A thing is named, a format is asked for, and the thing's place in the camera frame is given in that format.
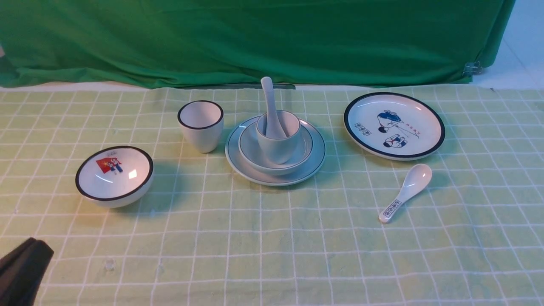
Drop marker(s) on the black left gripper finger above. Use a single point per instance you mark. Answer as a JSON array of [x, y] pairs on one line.
[[21, 272]]

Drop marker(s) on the pale blue plain cup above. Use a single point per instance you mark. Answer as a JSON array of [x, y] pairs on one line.
[[279, 150]]

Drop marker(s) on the pale blue plain spoon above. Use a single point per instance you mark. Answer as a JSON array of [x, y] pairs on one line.
[[273, 127]]

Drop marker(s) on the black rimmed flag bowl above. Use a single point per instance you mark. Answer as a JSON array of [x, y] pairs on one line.
[[116, 176]]

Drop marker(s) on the white cup black rim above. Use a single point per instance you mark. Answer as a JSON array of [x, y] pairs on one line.
[[202, 124]]

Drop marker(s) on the pale blue plain plate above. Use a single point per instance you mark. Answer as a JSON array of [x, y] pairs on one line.
[[234, 158]]

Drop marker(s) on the light green checkered tablecloth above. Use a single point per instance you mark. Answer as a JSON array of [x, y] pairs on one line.
[[203, 235]]

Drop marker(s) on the green backdrop cloth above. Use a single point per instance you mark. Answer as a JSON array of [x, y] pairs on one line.
[[187, 43]]

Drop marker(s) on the black rimmed illustrated plate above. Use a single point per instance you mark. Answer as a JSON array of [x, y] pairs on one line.
[[394, 126]]

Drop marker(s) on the metal binder clip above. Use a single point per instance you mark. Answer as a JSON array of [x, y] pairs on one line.
[[472, 68]]

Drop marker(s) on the white spoon printed handle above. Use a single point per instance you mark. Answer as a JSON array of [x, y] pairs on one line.
[[416, 180]]

